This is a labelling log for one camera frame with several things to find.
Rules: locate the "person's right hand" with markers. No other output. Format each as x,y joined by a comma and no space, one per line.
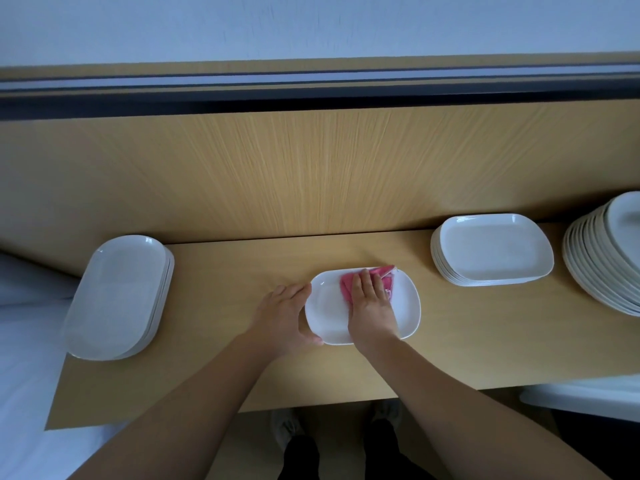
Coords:
372,315

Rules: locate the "person's left hand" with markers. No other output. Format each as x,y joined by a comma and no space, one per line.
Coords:
278,323

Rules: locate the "pink cleaning cloth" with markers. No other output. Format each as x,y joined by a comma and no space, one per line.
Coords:
347,287

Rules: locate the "white glossy rectangular plate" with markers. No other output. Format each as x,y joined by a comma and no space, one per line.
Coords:
115,295
325,315

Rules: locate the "stack of white rectangular plates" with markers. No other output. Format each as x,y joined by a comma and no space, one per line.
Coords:
495,245

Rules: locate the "stack of white round plates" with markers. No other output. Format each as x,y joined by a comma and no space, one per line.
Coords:
610,250

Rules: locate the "person's left forearm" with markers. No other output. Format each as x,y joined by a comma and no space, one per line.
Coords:
165,425

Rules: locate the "person's right forearm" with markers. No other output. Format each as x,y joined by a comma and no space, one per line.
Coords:
475,420

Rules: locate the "grey upholstered headboard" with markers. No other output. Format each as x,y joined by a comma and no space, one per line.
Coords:
30,283

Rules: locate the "white bed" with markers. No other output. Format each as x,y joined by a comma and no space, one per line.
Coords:
30,395

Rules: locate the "black wall rail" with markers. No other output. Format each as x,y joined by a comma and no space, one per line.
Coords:
300,100

